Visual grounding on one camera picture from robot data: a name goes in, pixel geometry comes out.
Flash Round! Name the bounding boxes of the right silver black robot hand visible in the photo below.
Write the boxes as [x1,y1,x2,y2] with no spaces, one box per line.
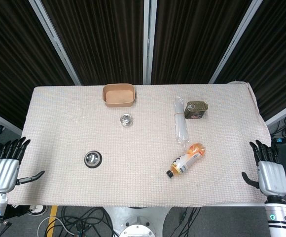
[241,139,286,197]

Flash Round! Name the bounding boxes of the clear glass cup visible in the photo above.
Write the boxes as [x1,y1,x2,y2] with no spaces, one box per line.
[119,113,135,128]

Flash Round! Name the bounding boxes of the beige woven tablecloth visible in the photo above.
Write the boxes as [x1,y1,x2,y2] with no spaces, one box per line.
[7,80,273,207]

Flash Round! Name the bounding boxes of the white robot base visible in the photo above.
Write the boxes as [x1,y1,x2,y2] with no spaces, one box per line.
[103,206,171,237]

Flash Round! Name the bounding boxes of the gold rectangular food tin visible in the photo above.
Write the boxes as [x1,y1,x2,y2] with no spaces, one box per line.
[184,100,209,120]

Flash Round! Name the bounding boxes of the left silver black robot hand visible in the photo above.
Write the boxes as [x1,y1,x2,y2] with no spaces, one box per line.
[0,137,45,193]

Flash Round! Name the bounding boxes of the bundle of clear straws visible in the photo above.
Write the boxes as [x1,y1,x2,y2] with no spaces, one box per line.
[174,96,190,149]

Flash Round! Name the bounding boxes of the dark folding partition screen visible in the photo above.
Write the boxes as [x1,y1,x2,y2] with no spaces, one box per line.
[0,0,286,129]

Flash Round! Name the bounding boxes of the orange drink plastic bottle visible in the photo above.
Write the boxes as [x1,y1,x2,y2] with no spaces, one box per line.
[166,143,206,178]

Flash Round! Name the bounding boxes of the black floor cables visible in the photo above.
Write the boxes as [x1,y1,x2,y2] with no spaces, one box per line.
[36,206,116,237]

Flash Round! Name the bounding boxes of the brown paper bowl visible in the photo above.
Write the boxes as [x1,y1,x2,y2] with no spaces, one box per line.
[102,83,137,108]

